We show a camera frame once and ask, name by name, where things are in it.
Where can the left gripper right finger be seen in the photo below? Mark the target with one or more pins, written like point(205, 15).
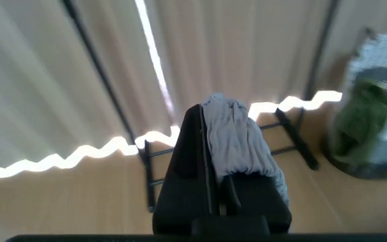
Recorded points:
point(260, 201)

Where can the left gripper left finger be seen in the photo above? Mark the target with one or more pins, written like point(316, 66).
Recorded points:
point(183, 195)

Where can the pale grey shorts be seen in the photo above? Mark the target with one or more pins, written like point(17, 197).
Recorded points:
point(234, 141)

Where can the black clothes rack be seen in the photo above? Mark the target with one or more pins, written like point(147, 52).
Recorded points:
point(96, 64)

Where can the green garment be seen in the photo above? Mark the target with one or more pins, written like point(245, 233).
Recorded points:
point(358, 124)

